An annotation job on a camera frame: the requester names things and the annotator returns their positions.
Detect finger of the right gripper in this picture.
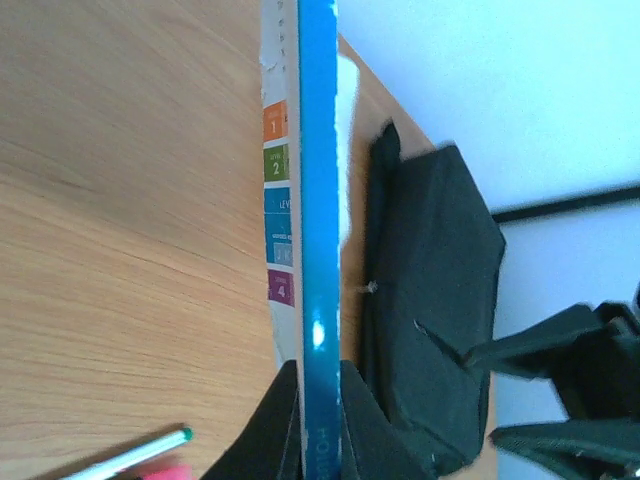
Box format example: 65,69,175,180
463,302,615,383
490,419,639,479

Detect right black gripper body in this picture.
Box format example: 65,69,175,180
552,301,639,421

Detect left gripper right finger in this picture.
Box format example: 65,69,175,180
340,360,433,480

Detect pink black highlighter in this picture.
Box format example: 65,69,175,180
126,465,192,480

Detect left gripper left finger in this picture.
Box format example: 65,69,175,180
203,360,302,480

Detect right black frame post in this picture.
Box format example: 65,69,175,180
492,183,639,224

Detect dog picture book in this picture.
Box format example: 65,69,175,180
260,1,359,479

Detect blue white marker pen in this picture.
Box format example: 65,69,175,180
65,427,194,480

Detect black student backpack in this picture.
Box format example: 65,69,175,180
360,124,506,477

